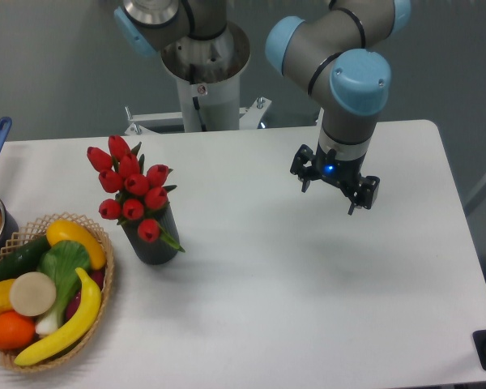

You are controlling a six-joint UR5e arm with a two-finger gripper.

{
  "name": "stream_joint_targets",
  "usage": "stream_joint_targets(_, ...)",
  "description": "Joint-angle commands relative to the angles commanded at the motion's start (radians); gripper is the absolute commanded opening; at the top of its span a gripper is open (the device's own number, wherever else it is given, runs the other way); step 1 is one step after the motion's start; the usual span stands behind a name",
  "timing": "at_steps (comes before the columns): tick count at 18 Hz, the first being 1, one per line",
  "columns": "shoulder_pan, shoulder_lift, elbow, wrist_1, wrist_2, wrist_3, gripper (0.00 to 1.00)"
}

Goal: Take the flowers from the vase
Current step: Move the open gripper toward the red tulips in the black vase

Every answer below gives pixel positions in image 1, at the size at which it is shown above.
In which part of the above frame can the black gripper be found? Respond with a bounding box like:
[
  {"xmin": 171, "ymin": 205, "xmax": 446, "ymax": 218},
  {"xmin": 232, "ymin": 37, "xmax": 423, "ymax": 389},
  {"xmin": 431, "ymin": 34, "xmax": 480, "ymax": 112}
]
[{"xmin": 290, "ymin": 144, "xmax": 381, "ymax": 216}]

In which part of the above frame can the red tulip bouquet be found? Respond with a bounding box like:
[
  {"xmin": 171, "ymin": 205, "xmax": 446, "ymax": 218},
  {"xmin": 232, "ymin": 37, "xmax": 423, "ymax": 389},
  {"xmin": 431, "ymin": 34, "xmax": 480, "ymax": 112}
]
[{"xmin": 87, "ymin": 135, "xmax": 177, "ymax": 242}]

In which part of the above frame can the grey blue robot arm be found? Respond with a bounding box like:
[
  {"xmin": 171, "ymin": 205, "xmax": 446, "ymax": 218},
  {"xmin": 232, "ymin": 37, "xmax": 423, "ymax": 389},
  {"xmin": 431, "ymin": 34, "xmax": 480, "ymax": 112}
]
[{"xmin": 113, "ymin": 1, "xmax": 411, "ymax": 209}]

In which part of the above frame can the dark grey ribbed vase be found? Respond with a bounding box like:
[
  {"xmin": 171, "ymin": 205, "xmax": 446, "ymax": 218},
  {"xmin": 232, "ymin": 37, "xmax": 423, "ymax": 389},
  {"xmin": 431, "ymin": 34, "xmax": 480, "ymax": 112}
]
[{"xmin": 122, "ymin": 206, "xmax": 183, "ymax": 265}]

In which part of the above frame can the dark red vegetable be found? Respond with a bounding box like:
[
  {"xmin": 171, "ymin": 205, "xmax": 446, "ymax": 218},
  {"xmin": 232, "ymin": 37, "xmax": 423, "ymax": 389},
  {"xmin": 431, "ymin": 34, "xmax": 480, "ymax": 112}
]
[{"xmin": 64, "ymin": 269, "xmax": 105, "ymax": 323}]

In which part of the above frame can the yellow banana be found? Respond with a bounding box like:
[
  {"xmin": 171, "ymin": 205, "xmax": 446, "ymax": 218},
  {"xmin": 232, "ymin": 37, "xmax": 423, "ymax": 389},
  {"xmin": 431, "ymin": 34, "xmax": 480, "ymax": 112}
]
[{"xmin": 14, "ymin": 267, "xmax": 101, "ymax": 367}]

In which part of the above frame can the green bok choy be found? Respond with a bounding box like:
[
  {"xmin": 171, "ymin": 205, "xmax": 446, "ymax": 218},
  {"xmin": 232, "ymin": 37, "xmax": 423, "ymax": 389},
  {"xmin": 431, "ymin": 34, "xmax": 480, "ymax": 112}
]
[{"xmin": 36, "ymin": 240, "xmax": 91, "ymax": 337}]

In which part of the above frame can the green cucumber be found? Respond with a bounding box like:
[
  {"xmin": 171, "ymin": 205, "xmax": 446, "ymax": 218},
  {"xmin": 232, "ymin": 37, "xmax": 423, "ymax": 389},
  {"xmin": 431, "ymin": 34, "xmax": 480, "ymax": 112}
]
[{"xmin": 0, "ymin": 235, "xmax": 50, "ymax": 281}]

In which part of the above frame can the beige round slice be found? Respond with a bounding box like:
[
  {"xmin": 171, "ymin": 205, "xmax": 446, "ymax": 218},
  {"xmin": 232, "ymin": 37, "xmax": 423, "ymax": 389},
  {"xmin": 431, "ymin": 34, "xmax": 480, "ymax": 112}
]
[{"xmin": 9, "ymin": 271, "xmax": 57, "ymax": 317}]

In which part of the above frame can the orange fruit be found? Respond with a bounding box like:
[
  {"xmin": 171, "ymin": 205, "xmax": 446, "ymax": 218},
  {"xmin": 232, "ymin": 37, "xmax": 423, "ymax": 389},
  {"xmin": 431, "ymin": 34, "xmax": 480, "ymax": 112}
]
[{"xmin": 0, "ymin": 310, "xmax": 35, "ymax": 350}]

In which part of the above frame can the woven wicker basket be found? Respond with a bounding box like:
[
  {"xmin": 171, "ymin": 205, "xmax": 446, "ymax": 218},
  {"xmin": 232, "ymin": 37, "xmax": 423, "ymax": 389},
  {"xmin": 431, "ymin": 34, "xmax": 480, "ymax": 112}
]
[{"xmin": 0, "ymin": 212, "xmax": 114, "ymax": 374}]

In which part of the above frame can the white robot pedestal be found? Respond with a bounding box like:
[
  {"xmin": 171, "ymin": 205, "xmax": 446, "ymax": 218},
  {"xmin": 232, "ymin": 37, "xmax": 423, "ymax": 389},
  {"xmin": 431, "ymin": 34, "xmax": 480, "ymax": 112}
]
[{"xmin": 126, "ymin": 21, "xmax": 271, "ymax": 135}]

